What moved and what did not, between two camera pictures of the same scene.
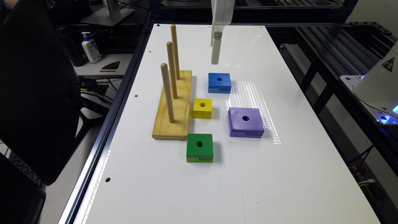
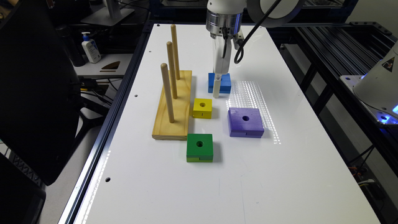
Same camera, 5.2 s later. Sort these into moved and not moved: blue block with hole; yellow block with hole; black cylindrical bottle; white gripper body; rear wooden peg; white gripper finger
Moved: white gripper body; white gripper finger
Not moved: yellow block with hole; blue block with hole; black cylindrical bottle; rear wooden peg
